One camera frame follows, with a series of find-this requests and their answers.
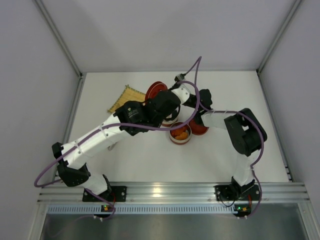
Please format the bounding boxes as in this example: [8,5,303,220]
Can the orange fried piece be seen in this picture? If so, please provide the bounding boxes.
[174,131,189,141]

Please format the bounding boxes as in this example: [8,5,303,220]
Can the red lid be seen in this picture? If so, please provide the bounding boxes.
[144,81,168,101]
[188,119,209,136]

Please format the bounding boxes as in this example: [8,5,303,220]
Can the purple cable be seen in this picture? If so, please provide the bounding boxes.
[33,81,201,221]
[173,56,266,218]

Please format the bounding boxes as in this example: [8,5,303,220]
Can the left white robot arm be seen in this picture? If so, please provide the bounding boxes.
[52,89,186,195]

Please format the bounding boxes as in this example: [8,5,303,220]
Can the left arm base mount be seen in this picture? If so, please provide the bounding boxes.
[82,185,127,202]

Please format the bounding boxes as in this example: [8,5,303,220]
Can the steel red bowl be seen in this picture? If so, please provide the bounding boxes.
[161,105,181,127]
[169,124,192,145]

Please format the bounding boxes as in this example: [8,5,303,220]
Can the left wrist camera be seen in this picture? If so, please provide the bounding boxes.
[171,83,191,105]

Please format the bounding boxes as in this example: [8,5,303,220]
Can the metal tongs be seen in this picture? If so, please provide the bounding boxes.
[107,143,117,151]

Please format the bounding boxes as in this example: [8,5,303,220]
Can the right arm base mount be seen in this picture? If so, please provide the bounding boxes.
[214,183,261,203]

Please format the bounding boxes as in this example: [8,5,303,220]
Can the bamboo mat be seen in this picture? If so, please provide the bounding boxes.
[107,84,146,114]

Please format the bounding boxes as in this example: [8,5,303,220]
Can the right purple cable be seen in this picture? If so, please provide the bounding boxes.
[173,56,266,218]

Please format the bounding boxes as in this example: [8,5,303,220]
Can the aluminium rail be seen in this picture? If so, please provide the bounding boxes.
[37,182,310,204]

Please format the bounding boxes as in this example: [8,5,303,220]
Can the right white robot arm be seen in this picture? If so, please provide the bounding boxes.
[195,89,268,199]

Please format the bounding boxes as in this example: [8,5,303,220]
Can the slotted cable duct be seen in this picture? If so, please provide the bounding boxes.
[47,204,236,215]

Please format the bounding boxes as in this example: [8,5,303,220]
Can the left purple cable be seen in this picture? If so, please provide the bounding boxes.
[33,81,201,221]

